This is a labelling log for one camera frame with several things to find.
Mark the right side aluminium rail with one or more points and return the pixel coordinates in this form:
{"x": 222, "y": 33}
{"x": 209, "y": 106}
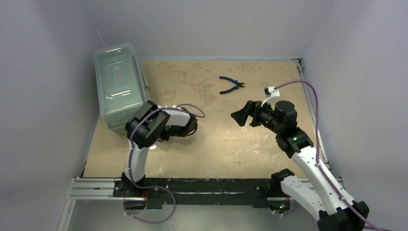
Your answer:
{"x": 310, "y": 102}

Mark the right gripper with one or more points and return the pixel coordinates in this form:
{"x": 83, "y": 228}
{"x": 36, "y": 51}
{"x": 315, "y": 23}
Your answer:
{"x": 253, "y": 113}

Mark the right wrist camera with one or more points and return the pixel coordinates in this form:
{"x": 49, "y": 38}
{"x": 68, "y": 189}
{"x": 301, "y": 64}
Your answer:
{"x": 272, "y": 95}

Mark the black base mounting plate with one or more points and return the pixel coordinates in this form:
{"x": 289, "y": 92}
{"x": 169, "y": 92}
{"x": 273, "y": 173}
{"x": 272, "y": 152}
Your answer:
{"x": 156, "y": 192}

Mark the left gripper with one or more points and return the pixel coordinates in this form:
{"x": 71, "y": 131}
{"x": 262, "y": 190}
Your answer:
{"x": 166, "y": 137}

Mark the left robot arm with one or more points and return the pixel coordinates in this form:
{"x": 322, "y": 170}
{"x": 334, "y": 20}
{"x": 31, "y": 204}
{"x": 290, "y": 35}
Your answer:
{"x": 152, "y": 123}

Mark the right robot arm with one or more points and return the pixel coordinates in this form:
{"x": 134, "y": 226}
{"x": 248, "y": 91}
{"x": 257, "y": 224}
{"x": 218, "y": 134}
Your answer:
{"x": 330, "y": 205}

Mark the translucent plastic storage box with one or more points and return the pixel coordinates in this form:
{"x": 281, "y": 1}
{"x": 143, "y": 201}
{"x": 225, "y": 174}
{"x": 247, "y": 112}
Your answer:
{"x": 121, "y": 83}

